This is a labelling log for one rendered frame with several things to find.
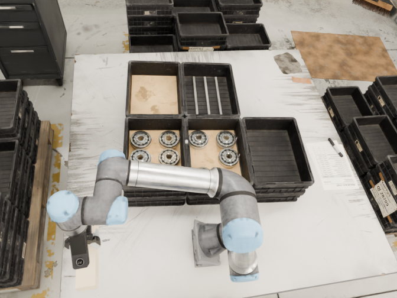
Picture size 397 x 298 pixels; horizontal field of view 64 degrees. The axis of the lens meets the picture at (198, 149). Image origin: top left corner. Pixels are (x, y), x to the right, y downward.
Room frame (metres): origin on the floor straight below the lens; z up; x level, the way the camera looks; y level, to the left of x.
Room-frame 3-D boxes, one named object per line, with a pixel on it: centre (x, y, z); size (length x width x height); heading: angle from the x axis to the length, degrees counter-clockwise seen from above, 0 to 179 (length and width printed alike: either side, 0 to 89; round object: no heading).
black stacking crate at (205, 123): (0.85, -0.09, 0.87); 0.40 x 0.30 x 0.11; 14
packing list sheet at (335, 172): (1.05, -0.79, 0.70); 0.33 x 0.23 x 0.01; 19
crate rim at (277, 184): (0.92, -0.38, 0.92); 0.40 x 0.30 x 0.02; 14
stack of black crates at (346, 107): (1.91, -1.16, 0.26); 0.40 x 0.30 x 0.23; 19
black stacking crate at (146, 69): (1.16, 0.30, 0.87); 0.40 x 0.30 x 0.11; 14
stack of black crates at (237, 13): (2.75, -0.07, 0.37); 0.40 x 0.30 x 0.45; 109
